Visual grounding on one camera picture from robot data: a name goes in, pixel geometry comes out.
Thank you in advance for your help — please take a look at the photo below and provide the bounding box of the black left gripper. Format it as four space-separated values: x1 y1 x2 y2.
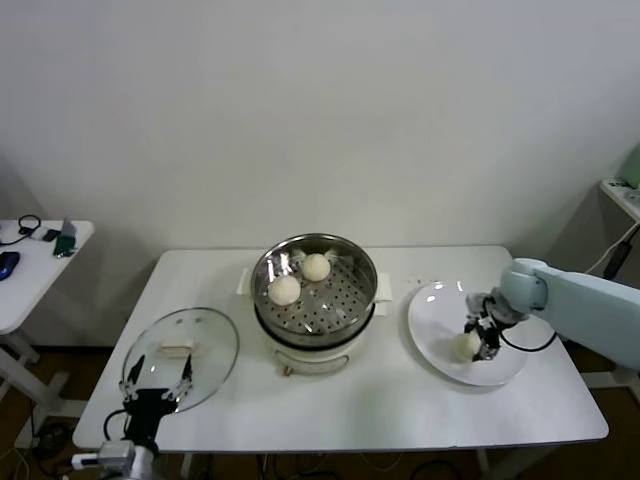
118 353 194 441

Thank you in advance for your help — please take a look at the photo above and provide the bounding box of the pale green container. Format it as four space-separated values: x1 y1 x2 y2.
622 147 640 190

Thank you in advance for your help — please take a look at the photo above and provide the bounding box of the green flat object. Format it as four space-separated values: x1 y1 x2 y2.
53 234 79 259

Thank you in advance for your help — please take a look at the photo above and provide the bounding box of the white round plate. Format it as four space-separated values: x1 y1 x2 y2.
407 281 529 387

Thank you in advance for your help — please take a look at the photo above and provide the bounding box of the black power adapter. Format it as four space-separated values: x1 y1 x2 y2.
603 241 632 281

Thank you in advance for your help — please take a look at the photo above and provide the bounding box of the black floor cable bundle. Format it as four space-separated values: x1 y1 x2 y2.
29 422 76 464

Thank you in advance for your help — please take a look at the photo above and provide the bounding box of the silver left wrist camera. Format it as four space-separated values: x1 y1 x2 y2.
71 440 139 471

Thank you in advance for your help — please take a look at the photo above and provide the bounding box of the black looped cable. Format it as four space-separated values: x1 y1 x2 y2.
0 214 42 246

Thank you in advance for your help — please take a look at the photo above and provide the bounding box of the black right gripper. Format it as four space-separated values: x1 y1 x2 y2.
463 292 526 362

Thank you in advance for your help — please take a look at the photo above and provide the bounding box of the white shelf table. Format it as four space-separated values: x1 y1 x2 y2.
567 178 640 391

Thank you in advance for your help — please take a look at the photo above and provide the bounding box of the glass lid with cream handle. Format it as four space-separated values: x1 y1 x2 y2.
122 307 241 414

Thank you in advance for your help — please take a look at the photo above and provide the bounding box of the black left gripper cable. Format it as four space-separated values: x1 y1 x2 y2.
103 409 132 441

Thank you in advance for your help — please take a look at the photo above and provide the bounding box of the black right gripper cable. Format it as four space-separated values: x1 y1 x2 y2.
499 327 557 353

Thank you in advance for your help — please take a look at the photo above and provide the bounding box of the white steamed baozi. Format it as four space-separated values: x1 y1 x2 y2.
302 253 332 282
452 332 482 362
268 277 302 305

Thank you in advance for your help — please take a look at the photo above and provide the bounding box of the white side table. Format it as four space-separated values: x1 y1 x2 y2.
0 219 96 441

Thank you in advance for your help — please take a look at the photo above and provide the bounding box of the white power cable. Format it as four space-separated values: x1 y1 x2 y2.
584 227 634 275

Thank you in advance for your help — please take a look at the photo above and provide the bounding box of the blue computer mouse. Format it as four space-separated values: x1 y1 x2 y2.
0 251 22 281

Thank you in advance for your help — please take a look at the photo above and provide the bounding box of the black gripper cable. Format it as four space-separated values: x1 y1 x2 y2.
499 327 557 353
103 409 132 441

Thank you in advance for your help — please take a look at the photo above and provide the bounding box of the steel perforated steamer basket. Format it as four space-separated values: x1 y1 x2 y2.
236 233 395 337

